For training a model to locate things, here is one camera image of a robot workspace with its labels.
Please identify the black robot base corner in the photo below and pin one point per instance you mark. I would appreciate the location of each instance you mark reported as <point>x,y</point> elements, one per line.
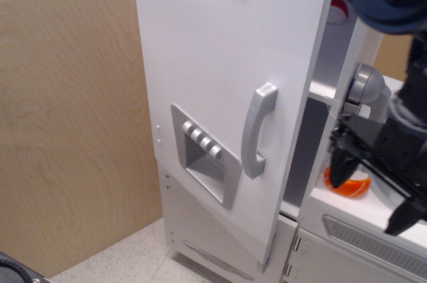
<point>13,271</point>

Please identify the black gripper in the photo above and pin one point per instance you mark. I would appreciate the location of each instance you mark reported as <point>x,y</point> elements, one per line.
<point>398,157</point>

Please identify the white toy kitchen body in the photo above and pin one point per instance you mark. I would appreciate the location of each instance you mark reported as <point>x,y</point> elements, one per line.
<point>343,49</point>

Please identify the white lower freezer door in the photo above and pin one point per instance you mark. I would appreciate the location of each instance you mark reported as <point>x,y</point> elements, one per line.
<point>192,231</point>

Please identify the grey fridge door handle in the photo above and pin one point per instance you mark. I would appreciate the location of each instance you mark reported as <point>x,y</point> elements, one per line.
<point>262,103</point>

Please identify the white fridge door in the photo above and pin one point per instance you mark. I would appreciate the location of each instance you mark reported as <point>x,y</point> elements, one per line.
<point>208,57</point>

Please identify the white oven door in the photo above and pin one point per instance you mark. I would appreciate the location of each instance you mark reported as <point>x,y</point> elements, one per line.
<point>317,260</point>

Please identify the red white sushi toy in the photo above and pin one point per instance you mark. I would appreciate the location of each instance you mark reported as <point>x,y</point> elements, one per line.
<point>338,12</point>

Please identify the grey lower door handle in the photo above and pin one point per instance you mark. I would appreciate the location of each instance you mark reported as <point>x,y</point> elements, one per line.
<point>262,267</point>

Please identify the robot arm with dark sleeve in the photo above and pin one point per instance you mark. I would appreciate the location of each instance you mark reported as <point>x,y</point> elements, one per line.
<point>403,17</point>

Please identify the grey ice dispenser panel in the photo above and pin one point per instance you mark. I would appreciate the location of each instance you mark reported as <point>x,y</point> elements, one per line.
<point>203,157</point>

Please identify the grey toy phone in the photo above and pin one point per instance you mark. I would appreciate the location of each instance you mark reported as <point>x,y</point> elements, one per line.
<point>364,109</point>

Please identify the silver sink bowl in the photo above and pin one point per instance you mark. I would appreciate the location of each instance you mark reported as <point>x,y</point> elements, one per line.
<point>384,192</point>

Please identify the grey oven vent panel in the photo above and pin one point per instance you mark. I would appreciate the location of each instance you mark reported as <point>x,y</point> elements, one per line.
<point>375,246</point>

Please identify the orange salmon sushi toy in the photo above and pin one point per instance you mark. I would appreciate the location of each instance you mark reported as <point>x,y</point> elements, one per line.
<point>355,187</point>

